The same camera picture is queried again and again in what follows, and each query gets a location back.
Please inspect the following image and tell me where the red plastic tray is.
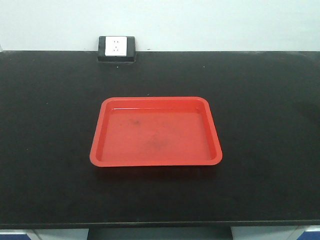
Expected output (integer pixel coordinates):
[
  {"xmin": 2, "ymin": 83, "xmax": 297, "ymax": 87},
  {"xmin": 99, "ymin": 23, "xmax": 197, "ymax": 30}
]
[{"xmin": 89, "ymin": 96, "xmax": 223, "ymax": 167}]

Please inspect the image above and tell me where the white socket black housing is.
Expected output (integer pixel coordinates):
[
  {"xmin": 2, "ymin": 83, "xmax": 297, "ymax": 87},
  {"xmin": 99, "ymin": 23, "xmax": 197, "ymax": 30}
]
[{"xmin": 97, "ymin": 36, "xmax": 136, "ymax": 63}]

